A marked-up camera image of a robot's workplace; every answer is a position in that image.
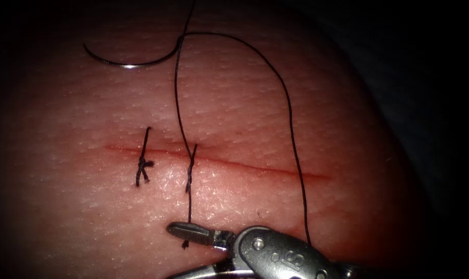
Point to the black thread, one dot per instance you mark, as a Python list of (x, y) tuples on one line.
[(292, 131)]

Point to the curved steel needle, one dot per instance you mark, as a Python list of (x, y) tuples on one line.
[(128, 66)]

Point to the right arm needle driver jaw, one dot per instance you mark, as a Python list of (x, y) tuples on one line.
[(192, 232), (215, 271)]

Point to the black stitching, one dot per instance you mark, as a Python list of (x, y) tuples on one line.
[(142, 162)]

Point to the right arm needle driver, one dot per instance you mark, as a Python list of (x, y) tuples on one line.
[(281, 255)]

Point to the tissue pad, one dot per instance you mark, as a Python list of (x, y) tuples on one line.
[(238, 116)]

